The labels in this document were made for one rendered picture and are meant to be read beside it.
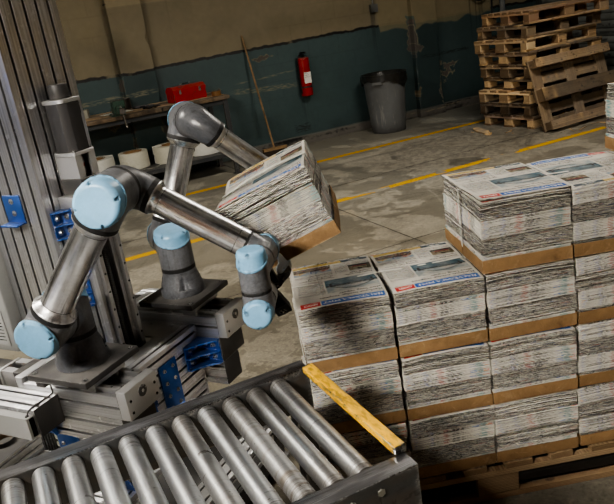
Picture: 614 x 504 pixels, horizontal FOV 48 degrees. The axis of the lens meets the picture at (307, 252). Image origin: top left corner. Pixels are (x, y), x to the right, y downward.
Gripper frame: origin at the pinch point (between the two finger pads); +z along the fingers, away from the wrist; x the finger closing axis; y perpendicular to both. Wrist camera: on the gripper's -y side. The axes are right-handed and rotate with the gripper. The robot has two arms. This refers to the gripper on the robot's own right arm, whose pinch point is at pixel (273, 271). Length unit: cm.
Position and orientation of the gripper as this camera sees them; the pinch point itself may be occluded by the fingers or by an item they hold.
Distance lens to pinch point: 199.7
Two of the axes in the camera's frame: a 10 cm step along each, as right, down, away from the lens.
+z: 0.3, -3.4, 9.4
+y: -4.9, -8.3, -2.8
